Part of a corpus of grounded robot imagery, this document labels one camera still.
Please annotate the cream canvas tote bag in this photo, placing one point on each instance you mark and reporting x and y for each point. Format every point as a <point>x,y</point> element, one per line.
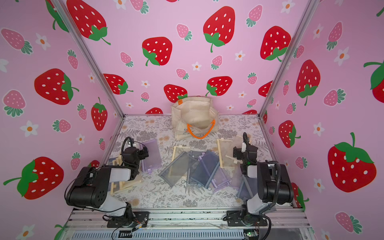
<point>194,117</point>

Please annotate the purple mesh pouch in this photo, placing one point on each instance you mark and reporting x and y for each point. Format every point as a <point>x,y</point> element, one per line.
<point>154,160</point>
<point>220,180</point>

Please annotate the dark blue mesh pouch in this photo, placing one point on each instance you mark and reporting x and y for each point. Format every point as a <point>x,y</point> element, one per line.
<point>205,170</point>

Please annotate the beige mesh pouch right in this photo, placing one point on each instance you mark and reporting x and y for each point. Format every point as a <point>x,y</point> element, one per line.
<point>225,149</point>

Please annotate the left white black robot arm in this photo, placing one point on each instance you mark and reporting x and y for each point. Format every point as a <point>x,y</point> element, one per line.
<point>91,189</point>

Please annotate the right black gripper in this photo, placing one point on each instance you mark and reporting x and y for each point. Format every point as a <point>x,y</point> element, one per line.
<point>237,153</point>

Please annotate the beige mesh pouch centre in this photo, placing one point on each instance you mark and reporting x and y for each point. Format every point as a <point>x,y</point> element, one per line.
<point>177,150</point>

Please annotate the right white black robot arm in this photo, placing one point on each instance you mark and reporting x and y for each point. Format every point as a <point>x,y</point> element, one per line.
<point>267,182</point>

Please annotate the grey mesh pencil pouch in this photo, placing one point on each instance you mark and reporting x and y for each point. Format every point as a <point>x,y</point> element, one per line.
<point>186,160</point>

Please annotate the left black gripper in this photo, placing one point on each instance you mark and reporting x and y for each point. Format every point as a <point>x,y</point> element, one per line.
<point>143,155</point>

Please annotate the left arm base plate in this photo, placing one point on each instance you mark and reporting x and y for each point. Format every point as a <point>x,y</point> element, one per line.
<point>129,219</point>

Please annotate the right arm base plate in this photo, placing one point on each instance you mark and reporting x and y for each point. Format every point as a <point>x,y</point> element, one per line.
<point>239,219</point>

